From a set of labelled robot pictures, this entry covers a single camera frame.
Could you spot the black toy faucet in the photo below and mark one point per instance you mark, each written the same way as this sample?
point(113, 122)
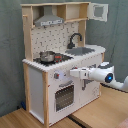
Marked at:
point(71, 44)

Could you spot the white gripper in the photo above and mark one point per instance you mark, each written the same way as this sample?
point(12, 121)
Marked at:
point(81, 73)

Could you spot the white toy microwave door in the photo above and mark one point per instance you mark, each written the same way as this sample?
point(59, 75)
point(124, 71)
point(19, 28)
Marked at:
point(98, 11)

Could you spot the silver toy pot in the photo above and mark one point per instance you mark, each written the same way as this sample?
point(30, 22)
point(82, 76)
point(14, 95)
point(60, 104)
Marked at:
point(47, 56)

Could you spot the red left stove knob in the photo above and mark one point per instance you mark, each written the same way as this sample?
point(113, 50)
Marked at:
point(56, 75)

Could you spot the wooden table top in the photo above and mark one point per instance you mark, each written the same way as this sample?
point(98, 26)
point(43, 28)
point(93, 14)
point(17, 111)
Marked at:
point(108, 111)

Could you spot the black toy stovetop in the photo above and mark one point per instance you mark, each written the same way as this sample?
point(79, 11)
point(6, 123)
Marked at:
point(58, 59)

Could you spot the toy oven door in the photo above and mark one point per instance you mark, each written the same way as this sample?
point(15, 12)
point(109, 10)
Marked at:
point(64, 97)

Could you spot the grey toy sink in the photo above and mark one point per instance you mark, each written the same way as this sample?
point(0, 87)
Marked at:
point(79, 51)

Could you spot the wooden toy kitchen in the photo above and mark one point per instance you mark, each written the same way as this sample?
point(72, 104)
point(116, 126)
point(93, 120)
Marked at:
point(40, 84)

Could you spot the white cabinet door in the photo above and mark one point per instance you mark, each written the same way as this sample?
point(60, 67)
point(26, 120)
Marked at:
point(89, 88)

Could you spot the grey range hood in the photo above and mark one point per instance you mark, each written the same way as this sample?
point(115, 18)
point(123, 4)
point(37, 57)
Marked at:
point(48, 18)

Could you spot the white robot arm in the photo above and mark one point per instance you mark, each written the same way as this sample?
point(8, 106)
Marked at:
point(104, 73)

